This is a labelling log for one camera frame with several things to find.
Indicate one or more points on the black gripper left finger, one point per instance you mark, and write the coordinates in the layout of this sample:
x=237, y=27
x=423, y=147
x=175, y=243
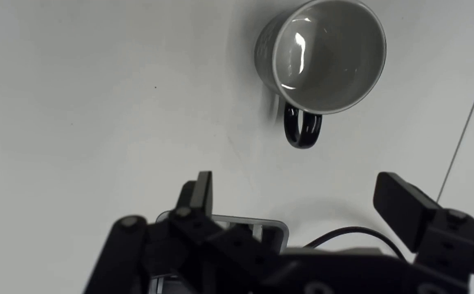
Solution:
x=201, y=192

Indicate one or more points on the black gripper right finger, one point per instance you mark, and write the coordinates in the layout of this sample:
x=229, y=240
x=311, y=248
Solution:
x=405, y=209

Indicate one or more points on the dark grey mug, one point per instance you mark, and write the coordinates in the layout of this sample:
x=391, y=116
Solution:
x=329, y=53

